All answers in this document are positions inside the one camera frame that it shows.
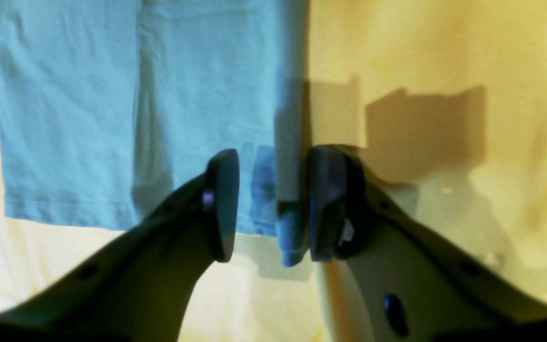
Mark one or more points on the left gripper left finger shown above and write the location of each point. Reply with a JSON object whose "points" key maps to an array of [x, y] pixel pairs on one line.
{"points": [[137, 288]]}

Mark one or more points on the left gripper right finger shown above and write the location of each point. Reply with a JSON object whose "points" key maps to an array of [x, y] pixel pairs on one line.
{"points": [[416, 285]]}

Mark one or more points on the green T-shirt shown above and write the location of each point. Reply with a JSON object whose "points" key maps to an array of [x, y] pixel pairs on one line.
{"points": [[106, 106]]}

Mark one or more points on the yellow table cloth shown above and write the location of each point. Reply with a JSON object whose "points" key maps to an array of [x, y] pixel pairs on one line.
{"points": [[445, 101]]}

